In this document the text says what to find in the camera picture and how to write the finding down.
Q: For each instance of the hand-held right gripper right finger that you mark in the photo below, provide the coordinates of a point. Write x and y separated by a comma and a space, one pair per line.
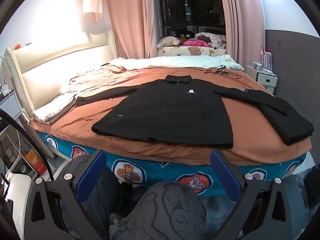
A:
223, 173

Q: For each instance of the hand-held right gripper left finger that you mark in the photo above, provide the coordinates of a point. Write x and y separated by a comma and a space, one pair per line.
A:
92, 173

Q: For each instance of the black coat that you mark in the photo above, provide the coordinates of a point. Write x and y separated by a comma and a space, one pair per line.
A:
172, 112

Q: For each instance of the person's left leg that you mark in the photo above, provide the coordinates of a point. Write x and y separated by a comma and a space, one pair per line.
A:
105, 192

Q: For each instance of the person's leg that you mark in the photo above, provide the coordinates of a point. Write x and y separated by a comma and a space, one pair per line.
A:
162, 212
105, 192

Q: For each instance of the orange box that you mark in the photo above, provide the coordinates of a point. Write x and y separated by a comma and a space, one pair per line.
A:
36, 162

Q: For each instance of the blue printed mattress sheet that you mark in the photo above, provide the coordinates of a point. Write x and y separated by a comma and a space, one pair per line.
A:
155, 172

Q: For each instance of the orange bed cover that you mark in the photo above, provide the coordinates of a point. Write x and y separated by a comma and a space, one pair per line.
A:
100, 110

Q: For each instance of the person's right leg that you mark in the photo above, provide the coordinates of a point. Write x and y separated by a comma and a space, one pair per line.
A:
162, 212

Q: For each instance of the white folded pillow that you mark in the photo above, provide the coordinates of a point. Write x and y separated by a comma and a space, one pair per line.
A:
55, 110

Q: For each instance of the white chair seat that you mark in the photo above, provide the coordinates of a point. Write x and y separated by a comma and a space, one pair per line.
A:
18, 200

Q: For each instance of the white nightstand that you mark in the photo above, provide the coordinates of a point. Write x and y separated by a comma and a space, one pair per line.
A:
265, 78

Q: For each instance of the grey bedside table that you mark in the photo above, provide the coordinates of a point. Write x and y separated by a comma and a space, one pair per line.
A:
10, 106

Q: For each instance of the cream padded headboard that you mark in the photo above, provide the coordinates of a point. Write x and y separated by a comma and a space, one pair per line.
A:
57, 70

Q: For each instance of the white duvet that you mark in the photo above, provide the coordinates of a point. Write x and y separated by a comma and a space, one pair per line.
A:
180, 62

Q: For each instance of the striped paper bag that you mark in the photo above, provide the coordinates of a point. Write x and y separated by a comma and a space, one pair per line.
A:
265, 58

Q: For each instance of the bear print cushion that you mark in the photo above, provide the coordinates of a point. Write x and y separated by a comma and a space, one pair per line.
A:
192, 51

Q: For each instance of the pink cloth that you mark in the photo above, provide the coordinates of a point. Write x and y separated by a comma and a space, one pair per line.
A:
196, 43

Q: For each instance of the floral cloth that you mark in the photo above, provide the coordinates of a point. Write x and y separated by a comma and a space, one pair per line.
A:
215, 38

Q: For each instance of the dark brown plush toy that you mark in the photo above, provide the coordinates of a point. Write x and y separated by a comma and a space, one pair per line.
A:
185, 36

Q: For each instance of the beige plush toy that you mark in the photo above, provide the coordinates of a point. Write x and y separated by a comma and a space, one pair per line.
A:
167, 41

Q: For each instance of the pink curtain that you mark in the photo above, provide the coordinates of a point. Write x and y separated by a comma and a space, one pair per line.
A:
127, 17
240, 17

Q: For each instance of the dark hanging jacket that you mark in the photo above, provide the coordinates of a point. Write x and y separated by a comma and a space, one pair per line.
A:
177, 7
205, 2

